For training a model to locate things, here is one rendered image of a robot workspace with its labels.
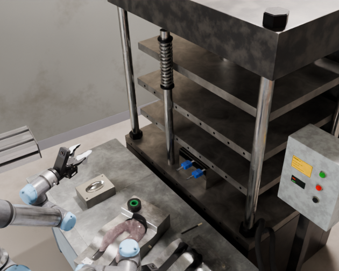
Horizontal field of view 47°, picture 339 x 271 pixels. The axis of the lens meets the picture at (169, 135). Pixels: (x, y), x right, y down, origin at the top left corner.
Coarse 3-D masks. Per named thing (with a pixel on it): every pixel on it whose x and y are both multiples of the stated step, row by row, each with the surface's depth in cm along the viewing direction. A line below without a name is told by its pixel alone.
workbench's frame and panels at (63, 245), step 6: (54, 228) 281; (54, 234) 294; (60, 234) 270; (60, 240) 282; (66, 240) 223; (60, 246) 294; (66, 246) 269; (66, 252) 281; (72, 252) 257; (66, 258) 294; (72, 258) 268; (72, 264) 280
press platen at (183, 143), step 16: (144, 112) 278; (160, 112) 276; (176, 112) 275; (160, 128) 267; (176, 128) 260; (192, 128) 259; (192, 144) 246; (208, 144) 245; (224, 144) 244; (208, 160) 233; (224, 160) 232; (240, 160) 232; (272, 160) 231; (224, 176) 226; (240, 176) 221; (272, 176) 220
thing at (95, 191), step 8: (104, 176) 250; (88, 184) 244; (96, 184) 246; (104, 184) 244; (112, 184) 243; (80, 192) 239; (88, 192) 239; (96, 192) 238; (104, 192) 239; (112, 192) 244; (88, 200) 234; (96, 200) 238; (88, 208) 237
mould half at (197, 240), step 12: (180, 240) 200; (192, 240) 208; (168, 252) 196; (204, 252) 202; (216, 252) 202; (156, 264) 195; (180, 264) 190; (204, 264) 188; (216, 264) 196; (228, 264) 196
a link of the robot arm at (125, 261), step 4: (120, 260) 145; (124, 260) 144; (128, 260) 144; (132, 260) 144; (120, 264) 143; (124, 264) 142; (128, 264) 142; (132, 264) 143; (136, 264) 145; (108, 268) 141; (112, 268) 141; (116, 268) 141; (120, 268) 141; (124, 268) 141; (128, 268) 141; (132, 268) 142; (136, 268) 144
